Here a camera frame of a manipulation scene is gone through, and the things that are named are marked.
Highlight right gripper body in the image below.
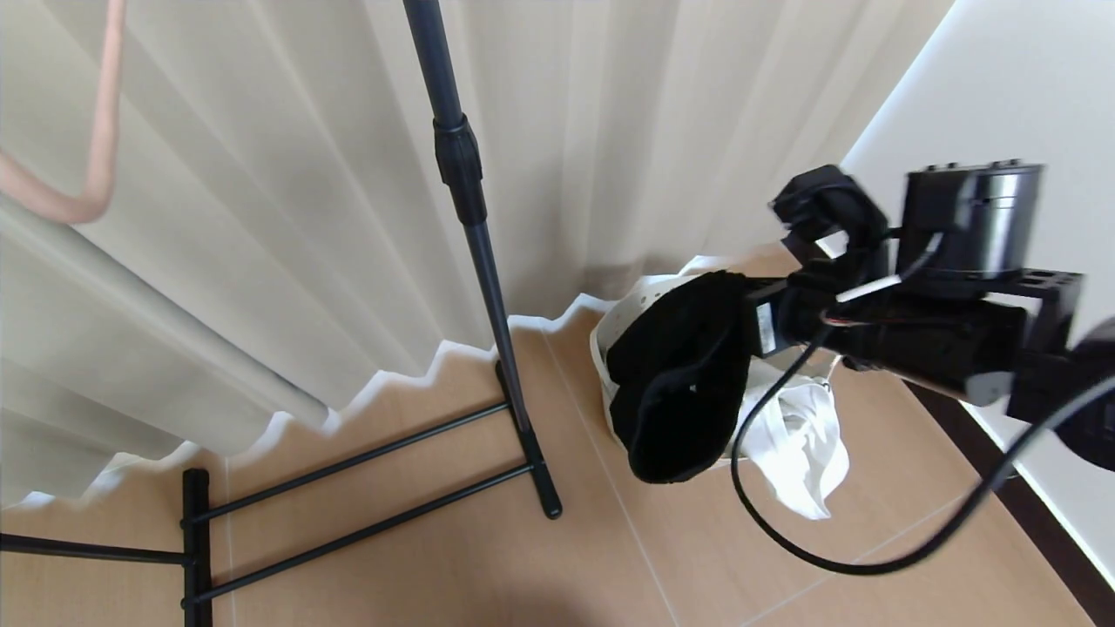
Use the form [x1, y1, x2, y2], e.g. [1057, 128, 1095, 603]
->
[745, 277, 1029, 408]

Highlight black shorts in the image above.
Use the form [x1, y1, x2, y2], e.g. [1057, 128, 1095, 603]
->
[605, 271, 755, 485]

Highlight white laundry basket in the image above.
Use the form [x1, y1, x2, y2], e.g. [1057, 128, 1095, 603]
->
[590, 255, 841, 471]

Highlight black clothes rack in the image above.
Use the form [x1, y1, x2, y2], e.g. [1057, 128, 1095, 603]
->
[0, 0, 564, 627]

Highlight pink clothes hanger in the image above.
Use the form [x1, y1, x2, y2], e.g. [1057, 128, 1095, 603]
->
[0, 0, 129, 226]

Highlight white garment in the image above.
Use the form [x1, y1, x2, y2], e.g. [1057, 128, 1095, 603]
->
[740, 381, 851, 521]

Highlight beige curtain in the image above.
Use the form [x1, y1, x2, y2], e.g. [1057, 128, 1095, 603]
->
[0, 0, 955, 510]

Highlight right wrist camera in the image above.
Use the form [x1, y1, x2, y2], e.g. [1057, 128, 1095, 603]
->
[769, 164, 898, 297]

